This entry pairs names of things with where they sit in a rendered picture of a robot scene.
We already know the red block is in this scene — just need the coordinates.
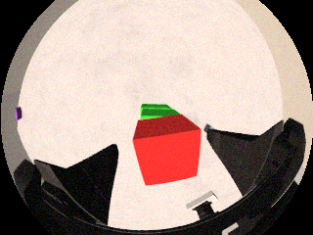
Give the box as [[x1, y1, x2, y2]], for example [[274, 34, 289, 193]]
[[132, 114, 201, 185]]

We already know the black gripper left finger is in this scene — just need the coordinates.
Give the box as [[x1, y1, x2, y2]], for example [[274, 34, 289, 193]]
[[34, 144, 118, 226]]

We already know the small purple block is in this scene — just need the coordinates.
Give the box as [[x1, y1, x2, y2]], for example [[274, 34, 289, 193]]
[[16, 106, 22, 120]]

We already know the green block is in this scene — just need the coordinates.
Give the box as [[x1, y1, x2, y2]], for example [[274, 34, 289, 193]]
[[141, 103, 172, 113], [141, 109, 180, 118]]

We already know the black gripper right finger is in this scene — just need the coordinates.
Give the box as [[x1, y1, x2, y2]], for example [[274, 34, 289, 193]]
[[206, 119, 285, 196]]

